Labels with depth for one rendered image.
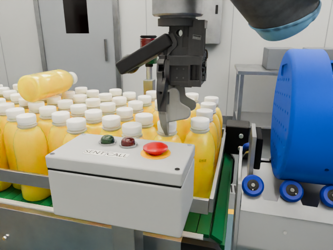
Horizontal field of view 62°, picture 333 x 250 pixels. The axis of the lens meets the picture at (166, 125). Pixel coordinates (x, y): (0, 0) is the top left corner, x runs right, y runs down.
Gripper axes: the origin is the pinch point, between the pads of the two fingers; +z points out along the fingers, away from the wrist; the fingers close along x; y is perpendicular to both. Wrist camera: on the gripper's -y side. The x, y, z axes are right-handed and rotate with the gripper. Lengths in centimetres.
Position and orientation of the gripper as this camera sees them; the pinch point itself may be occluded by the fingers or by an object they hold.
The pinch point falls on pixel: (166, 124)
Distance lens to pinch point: 55.6
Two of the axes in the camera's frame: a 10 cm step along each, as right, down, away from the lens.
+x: 2.6, -3.0, 9.2
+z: 0.0, 9.5, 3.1
